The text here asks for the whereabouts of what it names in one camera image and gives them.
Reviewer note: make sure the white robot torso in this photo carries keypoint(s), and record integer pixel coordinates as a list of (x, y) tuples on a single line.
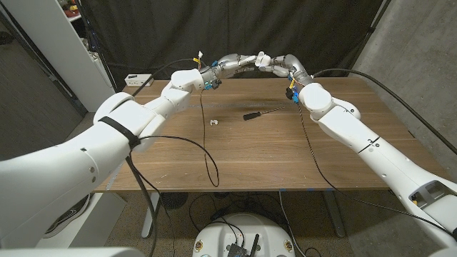
[(221, 239)]

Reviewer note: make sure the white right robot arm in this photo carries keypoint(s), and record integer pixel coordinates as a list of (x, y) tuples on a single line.
[(357, 132)]

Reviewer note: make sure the white table leg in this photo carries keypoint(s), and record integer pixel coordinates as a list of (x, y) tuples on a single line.
[(148, 221)]

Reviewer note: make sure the small red object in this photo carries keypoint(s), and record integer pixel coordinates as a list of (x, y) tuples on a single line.
[(72, 13)]

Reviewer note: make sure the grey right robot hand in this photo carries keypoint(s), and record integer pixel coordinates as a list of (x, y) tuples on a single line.
[(292, 66)]

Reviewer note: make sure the black backdrop stand pole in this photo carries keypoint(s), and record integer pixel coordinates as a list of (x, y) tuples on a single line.
[(104, 60), (361, 50)]

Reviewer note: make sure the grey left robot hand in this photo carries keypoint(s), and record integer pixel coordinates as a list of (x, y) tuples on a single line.
[(228, 66)]

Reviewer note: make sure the black round floor fan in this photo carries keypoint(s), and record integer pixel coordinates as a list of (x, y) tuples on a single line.
[(174, 200)]

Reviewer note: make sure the white power strip box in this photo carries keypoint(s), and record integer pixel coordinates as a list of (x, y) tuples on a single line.
[(137, 80)]

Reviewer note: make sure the white shelf cabinet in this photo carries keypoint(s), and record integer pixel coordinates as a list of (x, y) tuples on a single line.
[(60, 46)]

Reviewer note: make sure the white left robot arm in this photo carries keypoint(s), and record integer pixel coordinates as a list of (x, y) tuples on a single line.
[(118, 135)]

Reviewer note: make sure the small white cap piece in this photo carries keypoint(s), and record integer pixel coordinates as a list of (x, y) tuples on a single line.
[(214, 122)]

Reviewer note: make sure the black antenna module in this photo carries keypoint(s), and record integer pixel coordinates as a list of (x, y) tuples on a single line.
[(237, 250)]

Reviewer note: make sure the white airpods case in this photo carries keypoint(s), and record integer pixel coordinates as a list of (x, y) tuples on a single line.
[(262, 60)]

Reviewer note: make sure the grey table leg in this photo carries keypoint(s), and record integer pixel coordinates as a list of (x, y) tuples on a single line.
[(335, 214)]

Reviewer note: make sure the black sneaker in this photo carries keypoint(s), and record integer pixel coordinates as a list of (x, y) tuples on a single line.
[(71, 214)]

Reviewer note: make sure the black backdrop curtain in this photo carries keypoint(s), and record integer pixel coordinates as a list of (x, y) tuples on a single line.
[(303, 32)]

